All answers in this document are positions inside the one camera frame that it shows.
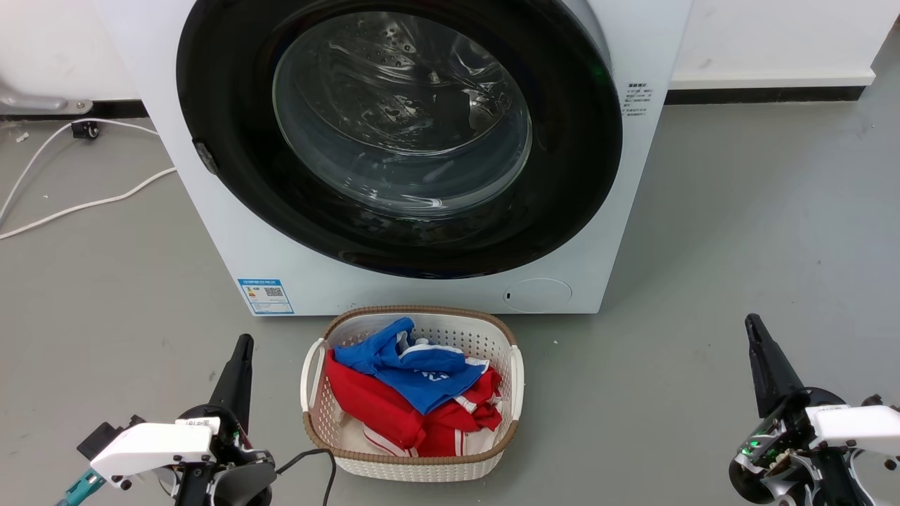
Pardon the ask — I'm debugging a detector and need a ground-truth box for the black round glass washer door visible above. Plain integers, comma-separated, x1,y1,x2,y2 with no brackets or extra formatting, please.
176,0,624,280

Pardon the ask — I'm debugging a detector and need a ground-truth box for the red garment with white stripes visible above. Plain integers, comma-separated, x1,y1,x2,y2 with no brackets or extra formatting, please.
324,349,504,458

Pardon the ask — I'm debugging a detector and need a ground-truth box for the white front-load washing machine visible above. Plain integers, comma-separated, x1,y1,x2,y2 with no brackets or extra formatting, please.
95,0,694,317

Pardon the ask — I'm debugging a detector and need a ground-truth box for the blue energy label sticker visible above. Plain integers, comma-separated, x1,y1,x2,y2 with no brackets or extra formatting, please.
237,278,295,316

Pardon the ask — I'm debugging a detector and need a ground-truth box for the blue garment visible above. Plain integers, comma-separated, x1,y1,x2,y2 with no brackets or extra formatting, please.
333,317,490,415

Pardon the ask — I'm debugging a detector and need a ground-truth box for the teal cable connector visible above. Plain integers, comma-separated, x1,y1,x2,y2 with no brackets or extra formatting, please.
55,469,107,506

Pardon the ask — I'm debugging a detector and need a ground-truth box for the round white filter cover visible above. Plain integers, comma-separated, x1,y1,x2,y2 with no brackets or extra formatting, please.
503,278,573,314

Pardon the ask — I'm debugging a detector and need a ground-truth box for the black baseboard strip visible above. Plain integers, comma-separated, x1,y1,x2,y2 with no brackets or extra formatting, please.
664,85,866,105

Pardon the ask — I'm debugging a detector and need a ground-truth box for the white power cable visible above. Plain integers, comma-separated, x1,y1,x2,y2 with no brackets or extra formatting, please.
0,167,177,241
0,118,160,223

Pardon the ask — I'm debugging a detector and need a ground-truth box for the white plastic laundry basket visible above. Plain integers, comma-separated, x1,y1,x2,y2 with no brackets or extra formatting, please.
300,305,525,483

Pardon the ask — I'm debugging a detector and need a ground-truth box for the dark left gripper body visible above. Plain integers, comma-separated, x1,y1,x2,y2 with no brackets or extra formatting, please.
176,405,277,506

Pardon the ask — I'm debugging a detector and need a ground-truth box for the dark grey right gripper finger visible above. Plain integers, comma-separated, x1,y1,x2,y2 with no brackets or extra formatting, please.
745,313,806,420

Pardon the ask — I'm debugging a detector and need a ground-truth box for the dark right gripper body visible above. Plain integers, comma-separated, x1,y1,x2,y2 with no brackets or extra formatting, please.
728,387,876,506

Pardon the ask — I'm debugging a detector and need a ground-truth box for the grey metal bracket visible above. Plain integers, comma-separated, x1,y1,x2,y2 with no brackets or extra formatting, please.
0,80,94,116

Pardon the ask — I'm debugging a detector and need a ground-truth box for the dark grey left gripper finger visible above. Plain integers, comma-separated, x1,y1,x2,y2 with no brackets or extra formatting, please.
209,334,255,431

